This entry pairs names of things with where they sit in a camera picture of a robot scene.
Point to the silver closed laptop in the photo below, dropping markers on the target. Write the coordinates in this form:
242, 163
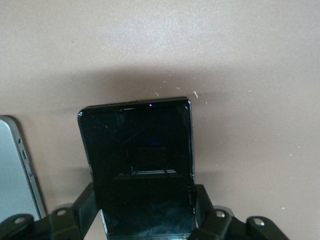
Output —
15, 170

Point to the black smartphone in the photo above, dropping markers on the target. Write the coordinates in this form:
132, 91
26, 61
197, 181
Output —
140, 150

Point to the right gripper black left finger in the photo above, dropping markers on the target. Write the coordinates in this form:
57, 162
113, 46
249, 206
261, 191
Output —
82, 212

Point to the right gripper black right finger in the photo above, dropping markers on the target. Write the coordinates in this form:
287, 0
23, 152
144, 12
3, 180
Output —
207, 217

